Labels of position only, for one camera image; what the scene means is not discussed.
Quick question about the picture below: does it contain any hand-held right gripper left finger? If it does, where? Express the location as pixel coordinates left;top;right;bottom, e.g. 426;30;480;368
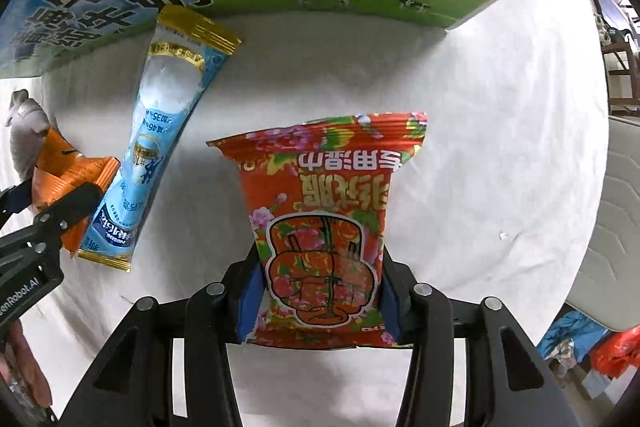
59;251;264;427

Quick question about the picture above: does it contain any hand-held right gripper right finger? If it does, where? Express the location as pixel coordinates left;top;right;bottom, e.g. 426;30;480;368
379;246;583;427

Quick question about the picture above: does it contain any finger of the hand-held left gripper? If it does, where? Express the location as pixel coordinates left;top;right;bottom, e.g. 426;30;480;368
0;185;35;228
34;183;104;233

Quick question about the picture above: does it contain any orange snack packet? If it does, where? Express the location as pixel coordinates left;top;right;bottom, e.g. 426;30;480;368
31;128;122;259

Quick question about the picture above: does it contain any red floral snack packet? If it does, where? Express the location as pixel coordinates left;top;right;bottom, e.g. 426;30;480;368
206;111;429;350

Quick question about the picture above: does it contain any person's left hand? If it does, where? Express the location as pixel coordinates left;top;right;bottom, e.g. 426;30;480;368
0;321;54;410

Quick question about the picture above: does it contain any light blue stick packet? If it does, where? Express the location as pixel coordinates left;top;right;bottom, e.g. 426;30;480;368
77;4;243;274

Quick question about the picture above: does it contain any blue cloth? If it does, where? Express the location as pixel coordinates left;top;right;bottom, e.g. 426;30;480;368
537;310;608;370

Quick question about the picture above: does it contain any white tablecloth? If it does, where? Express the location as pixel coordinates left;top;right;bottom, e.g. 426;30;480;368
0;0;611;427

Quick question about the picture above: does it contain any red plastic bag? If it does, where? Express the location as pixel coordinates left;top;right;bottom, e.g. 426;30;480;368
590;326;640;380

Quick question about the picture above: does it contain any white padded seat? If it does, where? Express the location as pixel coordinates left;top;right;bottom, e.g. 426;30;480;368
564;114;640;333

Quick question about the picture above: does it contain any wooden chair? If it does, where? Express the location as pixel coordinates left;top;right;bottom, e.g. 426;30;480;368
575;0;640;115

